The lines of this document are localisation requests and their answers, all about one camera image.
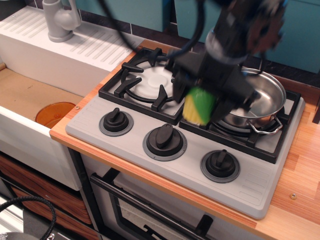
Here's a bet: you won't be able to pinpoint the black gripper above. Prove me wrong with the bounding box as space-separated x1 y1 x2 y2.
165 52 258 123

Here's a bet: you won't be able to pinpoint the black right burner grate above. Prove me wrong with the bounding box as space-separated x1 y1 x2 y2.
179 90 305 164

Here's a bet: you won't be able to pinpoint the orange plastic plate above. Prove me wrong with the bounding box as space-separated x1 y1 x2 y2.
35 102 76 129

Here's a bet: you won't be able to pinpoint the black left stove knob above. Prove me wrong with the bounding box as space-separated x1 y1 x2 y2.
99 107 134 137

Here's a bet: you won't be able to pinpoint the black stove knob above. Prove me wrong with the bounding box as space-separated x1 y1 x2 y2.
99 107 134 137
142 123 188 162
200 149 241 184

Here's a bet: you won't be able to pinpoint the grey toy faucet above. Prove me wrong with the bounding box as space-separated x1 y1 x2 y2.
42 0 82 43

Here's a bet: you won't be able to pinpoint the oven door with black handle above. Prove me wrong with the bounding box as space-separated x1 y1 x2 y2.
89 167 218 240

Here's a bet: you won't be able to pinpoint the white toy sink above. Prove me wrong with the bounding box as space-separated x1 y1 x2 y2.
0 6 131 191

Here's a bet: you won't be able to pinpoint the black middle stove knob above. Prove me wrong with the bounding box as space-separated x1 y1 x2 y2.
142 123 188 162

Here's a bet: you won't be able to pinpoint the black right stove knob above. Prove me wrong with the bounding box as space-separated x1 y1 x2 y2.
200 149 241 184

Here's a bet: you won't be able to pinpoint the stainless steel pot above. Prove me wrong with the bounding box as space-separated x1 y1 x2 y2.
221 67 287 135

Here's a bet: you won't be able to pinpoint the black left burner grate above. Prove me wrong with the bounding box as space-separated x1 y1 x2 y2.
98 47 185 125

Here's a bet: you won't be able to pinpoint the grey toy stove top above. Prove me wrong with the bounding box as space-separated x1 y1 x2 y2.
64 59 306 221

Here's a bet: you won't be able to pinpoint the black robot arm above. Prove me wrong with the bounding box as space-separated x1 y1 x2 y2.
165 0 287 125

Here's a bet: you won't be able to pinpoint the black braided cable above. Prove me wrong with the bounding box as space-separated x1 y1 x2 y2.
0 196 57 240

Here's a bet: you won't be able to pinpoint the black burner grate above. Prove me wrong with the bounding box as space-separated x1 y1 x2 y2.
179 90 305 164
98 47 185 125

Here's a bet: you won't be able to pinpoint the wooden drawer fronts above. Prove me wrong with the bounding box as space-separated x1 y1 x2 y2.
0 152 99 240

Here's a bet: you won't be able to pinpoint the green yellow toy corncob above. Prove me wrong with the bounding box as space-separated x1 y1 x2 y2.
182 87 217 126

